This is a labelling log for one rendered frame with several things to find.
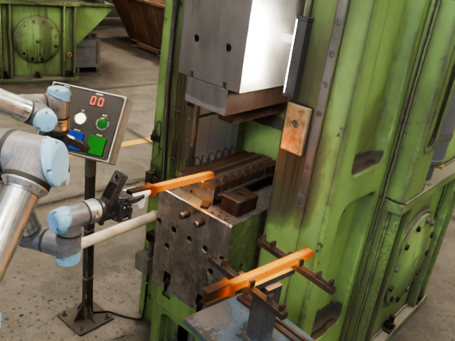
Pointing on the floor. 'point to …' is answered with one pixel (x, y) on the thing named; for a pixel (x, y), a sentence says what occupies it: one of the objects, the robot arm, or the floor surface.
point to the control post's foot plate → (97, 319)
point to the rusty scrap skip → (143, 22)
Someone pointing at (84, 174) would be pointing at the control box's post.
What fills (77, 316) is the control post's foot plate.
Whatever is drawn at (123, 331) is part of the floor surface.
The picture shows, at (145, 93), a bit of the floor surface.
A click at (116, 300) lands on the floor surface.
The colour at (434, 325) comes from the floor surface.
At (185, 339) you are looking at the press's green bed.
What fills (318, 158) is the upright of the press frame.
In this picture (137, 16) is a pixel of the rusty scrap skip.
